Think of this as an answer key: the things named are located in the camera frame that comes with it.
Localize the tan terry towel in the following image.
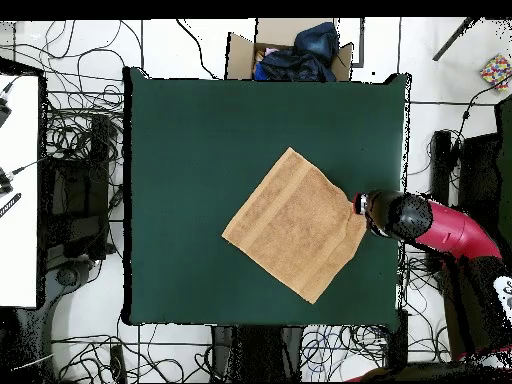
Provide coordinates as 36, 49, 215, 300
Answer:
220, 146, 368, 305

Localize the black chair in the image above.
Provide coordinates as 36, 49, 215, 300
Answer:
429, 129, 501, 237
41, 113, 119, 265

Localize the black power strip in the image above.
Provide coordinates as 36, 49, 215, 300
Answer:
108, 344, 128, 384
384, 308, 410, 370

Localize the dark blue clothing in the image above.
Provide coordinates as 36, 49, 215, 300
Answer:
253, 21, 341, 83

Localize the green covered side table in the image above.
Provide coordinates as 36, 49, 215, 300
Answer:
493, 95, 512, 257

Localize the dark green table cloth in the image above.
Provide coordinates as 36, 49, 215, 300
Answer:
122, 65, 412, 326

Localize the brown cardboard box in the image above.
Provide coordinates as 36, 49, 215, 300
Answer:
225, 17, 355, 83

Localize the black rod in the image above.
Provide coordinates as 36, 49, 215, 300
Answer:
432, 17, 479, 62

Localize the colourful patterned box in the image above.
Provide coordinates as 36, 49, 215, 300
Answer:
479, 53, 512, 91

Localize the white desk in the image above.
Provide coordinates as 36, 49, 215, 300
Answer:
0, 73, 41, 309

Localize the black device on desk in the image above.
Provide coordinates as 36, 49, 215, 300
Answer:
0, 97, 13, 129
0, 165, 15, 197

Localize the black cable tangle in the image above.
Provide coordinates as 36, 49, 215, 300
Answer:
39, 19, 126, 161
51, 319, 213, 383
303, 255, 451, 381

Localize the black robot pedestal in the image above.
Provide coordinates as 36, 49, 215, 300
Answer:
211, 324, 305, 383

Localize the long black cable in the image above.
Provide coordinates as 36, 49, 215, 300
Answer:
175, 17, 218, 80

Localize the black striped strap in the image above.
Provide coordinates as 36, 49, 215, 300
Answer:
0, 192, 23, 219

